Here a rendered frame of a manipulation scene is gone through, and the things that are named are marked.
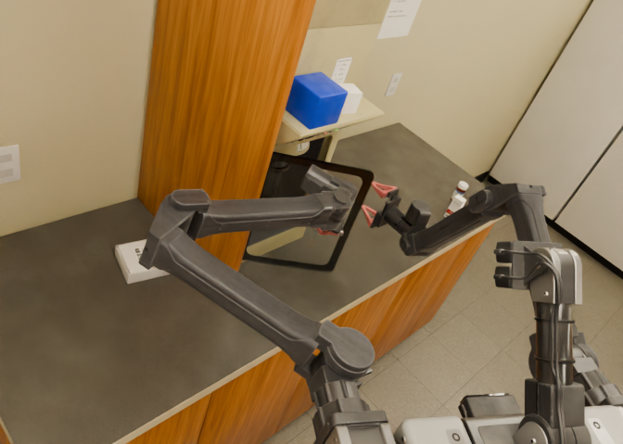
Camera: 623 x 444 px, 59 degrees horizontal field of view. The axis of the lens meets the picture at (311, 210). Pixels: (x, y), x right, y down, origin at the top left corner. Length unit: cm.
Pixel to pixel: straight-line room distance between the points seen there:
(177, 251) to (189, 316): 66
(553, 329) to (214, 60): 94
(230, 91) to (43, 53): 46
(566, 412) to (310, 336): 37
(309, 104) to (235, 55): 20
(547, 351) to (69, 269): 125
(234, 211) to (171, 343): 56
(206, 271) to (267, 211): 23
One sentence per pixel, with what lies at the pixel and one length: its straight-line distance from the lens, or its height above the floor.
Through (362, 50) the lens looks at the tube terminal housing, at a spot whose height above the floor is 164.
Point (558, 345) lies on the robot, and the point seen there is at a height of 167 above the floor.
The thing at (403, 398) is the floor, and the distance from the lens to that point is 283.
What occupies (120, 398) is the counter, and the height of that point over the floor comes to 94.
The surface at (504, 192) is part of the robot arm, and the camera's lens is 127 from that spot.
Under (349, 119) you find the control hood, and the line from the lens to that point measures 142.
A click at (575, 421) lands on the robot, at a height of 160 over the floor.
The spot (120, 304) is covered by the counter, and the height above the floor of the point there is 94.
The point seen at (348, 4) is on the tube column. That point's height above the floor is 177.
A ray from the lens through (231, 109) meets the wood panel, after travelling 134.
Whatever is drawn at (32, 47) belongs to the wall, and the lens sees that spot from 149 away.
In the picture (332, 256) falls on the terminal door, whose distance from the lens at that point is 167.
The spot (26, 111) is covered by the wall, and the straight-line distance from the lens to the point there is 157.
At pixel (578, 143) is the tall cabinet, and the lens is 431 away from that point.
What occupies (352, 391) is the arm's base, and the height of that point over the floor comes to 148.
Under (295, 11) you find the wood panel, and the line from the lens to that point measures 114.
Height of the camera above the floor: 216
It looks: 38 degrees down
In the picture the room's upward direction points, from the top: 20 degrees clockwise
